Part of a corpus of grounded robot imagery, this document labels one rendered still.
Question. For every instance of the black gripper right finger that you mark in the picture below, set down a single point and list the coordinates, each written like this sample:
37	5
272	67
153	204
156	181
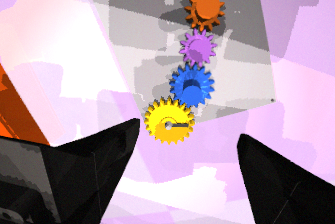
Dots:
280	191

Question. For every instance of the purple gear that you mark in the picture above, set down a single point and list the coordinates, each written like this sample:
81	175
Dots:
198	48

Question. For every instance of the blue gear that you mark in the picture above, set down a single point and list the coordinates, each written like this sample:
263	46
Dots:
192	85

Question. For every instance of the yellow gear with black stripe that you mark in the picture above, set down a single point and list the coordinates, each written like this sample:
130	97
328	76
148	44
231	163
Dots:
173	112

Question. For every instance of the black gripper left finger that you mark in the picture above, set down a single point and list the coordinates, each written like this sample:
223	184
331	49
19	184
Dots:
77	179

